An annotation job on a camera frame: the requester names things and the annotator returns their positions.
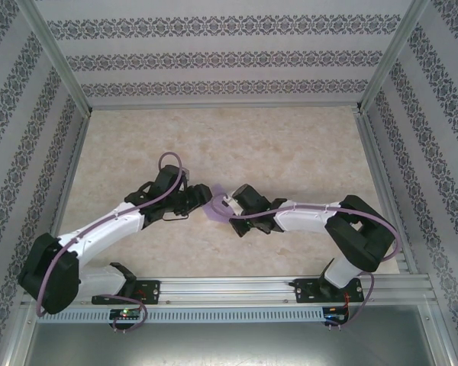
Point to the aluminium frame post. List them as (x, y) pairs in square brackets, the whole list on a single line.
[(59, 57), (390, 57)]

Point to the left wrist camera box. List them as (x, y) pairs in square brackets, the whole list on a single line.
[(186, 174)]

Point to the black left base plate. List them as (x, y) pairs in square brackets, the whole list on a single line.
[(152, 291)]

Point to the left controller board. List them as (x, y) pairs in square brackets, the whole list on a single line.
[(126, 313)]

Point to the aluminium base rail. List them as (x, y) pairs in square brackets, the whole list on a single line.
[(229, 289)]

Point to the purple paper sheet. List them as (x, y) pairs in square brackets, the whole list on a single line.
[(213, 211)]

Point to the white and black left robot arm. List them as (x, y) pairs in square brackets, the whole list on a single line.
[(49, 278)]

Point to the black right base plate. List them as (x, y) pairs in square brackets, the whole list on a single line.
[(305, 291)]

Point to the grey metal sheet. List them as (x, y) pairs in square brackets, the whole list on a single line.
[(229, 343)]

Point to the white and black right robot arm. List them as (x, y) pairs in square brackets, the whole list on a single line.
[(362, 236)]

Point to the right controller board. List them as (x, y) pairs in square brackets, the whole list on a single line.
[(334, 313)]

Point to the aluminium side rail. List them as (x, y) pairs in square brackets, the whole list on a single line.
[(379, 171), (65, 190)]

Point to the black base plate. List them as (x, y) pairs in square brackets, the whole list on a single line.
[(152, 291), (305, 291)]

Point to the controller board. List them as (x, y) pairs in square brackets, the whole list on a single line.
[(126, 313), (334, 313)]

